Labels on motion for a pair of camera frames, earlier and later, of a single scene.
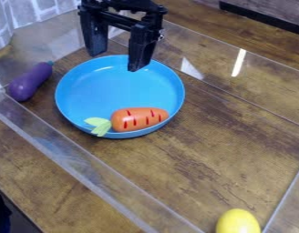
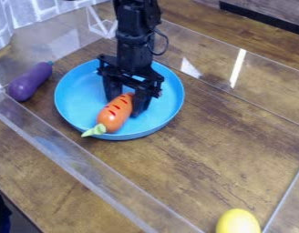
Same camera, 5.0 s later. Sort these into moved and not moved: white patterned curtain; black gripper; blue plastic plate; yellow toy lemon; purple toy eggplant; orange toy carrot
Moved: orange toy carrot; black gripper
Not moved: blue plastic plate; white patterned curtain; purple toy eggplant; yellow toy lemon
